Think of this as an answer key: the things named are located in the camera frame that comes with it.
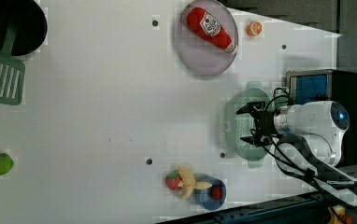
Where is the red toy in bowl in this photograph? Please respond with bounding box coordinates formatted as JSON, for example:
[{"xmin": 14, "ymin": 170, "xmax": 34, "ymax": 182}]
[{"xmin": 211, "ymin": 186, "xmax": 222, "ymax": 201}]

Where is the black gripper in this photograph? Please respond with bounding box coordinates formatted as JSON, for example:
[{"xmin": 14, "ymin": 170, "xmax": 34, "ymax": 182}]
[{"xmin": 236, "ymin": 102, "xmax": 276, "ymax": 146}]

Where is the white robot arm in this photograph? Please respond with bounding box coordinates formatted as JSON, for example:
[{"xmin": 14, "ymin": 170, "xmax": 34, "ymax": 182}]
[{"xmin": 236, "ymin": 101, "xmax": 357, "ymax": 207}]

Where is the red plush ketchup bottle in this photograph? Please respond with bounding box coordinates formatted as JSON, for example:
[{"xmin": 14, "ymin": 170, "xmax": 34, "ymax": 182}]
[{"xmin": 186, "ymin": 7, "xmax": 236, "ymax": 53}]

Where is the blue bowl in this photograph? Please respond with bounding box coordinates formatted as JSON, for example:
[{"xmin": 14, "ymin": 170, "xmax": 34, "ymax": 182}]
[{"xmin": 193, "ymin": 175, "xmax": 226, "ymax": 211}]

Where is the green slotted spatula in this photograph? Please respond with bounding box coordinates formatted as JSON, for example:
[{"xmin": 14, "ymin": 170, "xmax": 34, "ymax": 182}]
[{"xmin": 0, "ymin": 19, "xmax": 25, "ymax": 105}]

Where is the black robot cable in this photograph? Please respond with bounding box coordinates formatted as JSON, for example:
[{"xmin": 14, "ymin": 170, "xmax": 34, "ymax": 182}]
[{"xmin": 263, "ymin": 87, "xmax": 357, "ymax": 194}]

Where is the orange slice toy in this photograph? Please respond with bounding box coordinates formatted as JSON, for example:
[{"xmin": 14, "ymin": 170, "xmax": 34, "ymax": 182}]
[{"xmin": 246, "ymin": 21, "xmax": 263, "ymax": 36}]

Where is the yellow red emergency button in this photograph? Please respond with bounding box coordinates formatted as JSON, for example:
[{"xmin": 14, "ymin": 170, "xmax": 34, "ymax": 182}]
[{"xmin": 328, "ymin": 205, "xmax": 354, "ymax": 224}]

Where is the black cylindrical pot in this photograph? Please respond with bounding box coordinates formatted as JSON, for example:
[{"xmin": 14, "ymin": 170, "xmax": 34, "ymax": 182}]
[{"xmin": 0, "ymin": 0, "xmax": 48, "ymax": 56}]

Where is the mint green plastic strainer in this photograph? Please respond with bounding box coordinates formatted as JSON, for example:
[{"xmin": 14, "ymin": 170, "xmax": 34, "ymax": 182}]
[{"xmin": 221, "ymin": 81, "xmax": 270, "ymax": 169}]

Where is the yellow plush banana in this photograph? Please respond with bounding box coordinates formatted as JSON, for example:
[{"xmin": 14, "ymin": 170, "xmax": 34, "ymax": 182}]
[{"xmin": 178, "ymin": 166, "xmax": 212, "ymax": 200}]

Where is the silver black toaster oven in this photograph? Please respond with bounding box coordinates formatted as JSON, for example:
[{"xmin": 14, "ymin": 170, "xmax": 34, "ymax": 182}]
[{"xmin": 286, "ymin": 69, "xmax": 357, "ymax": 167}]

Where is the purple round plate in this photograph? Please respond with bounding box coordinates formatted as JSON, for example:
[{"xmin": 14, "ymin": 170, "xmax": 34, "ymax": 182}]
[{"xmin": 176, "ymin": 0, "xmax": 238, "ymax": 76}]

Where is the plush strawberry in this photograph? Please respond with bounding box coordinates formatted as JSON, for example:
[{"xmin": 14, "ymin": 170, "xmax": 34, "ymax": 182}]
[{"xmin": 165, "ymin": 173, "xmax": 181, "ymax": 190}]

